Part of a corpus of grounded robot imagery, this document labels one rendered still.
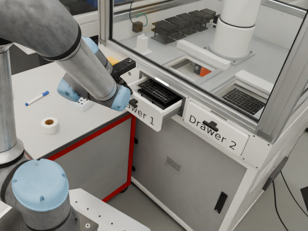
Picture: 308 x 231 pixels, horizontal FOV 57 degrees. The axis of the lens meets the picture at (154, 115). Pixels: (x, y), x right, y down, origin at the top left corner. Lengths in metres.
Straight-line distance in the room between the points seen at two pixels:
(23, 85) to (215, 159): 1.03
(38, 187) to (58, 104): 0.80
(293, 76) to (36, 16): 0.76
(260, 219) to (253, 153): 0.99
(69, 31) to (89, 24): 1.43
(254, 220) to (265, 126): 1.09
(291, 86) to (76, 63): 0.68
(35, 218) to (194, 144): 0.84
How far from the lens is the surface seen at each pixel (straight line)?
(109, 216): 1.01
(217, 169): 1.36
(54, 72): 1.71
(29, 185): 0.70
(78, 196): 1.06
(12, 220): 0.94
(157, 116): 1.16
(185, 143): 1.40
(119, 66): 1.06
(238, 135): 1.15
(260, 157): 1.18
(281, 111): 1.05
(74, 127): 1.31
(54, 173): 0.71
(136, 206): 1.94
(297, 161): 2.64
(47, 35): 0.52
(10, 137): 0.73
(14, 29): 0.52
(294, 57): 0.98
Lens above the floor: 1.63
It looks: 39 degrees down
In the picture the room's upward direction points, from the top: 8 degrees clockwise
